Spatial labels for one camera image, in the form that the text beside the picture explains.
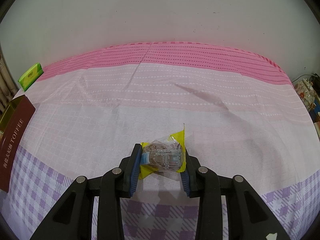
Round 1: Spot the gold rectangular tin box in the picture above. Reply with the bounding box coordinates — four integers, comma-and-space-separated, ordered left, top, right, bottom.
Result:
0, 95, 36, 193

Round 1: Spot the beige curtain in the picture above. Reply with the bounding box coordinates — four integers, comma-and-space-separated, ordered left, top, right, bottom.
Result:
0, 52, 19, 105

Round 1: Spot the yellow candy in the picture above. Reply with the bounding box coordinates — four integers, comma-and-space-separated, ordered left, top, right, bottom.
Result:
139, 123, 187, 180

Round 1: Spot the pink purple checked tablecloth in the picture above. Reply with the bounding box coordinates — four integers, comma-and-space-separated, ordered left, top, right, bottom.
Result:
0, 41, 320, 240

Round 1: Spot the green tissue pack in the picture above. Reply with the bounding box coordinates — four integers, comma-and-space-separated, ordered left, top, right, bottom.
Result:
17, 62, 44, 92

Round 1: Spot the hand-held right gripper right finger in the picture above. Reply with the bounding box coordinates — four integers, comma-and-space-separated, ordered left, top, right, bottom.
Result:
180, 146, 292, 240

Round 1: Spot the floral patterned object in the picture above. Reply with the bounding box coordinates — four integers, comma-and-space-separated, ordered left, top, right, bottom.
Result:
294, 78, 317, 111

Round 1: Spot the grey cable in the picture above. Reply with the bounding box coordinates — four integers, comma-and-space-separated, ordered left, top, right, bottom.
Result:
292, 73, 318, 83

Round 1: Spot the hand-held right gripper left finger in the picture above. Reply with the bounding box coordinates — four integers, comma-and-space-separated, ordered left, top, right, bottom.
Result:
30, 144, 143, 240

